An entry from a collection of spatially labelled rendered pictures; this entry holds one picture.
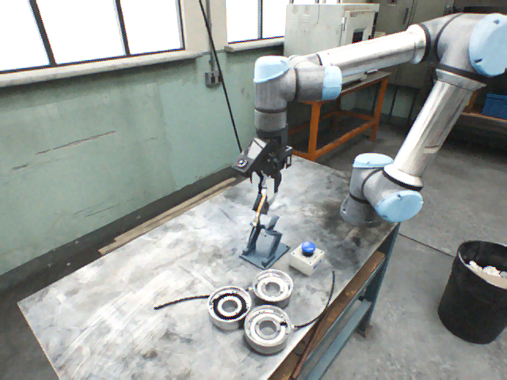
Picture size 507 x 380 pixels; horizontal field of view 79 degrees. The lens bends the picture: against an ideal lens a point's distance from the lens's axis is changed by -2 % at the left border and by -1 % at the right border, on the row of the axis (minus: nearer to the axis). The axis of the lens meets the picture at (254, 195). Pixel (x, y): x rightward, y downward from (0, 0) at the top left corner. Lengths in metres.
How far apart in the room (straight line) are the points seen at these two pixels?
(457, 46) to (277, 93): 0.43
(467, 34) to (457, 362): 1.48
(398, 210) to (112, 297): 0.80
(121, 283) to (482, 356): 1.69
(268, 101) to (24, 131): 1.57
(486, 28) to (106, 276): 1.09
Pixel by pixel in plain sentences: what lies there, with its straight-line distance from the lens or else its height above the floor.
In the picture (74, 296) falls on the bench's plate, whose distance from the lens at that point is 0.98.
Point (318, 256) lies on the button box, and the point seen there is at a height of 0.85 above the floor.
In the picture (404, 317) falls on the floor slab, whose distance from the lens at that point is 1.98.
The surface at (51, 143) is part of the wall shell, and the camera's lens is 2.11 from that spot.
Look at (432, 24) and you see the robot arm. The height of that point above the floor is 1.40.
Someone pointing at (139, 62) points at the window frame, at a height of 1.13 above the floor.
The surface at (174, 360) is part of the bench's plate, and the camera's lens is 0.78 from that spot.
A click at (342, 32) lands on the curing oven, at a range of 2.77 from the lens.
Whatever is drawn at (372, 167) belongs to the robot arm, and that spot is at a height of 1.02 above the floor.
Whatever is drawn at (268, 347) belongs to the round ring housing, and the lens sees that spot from 0.73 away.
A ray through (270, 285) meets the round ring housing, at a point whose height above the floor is 0.82.
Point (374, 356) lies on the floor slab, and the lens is 1.78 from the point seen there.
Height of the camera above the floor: 1.46
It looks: 32 degrees down
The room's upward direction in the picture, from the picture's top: straight up
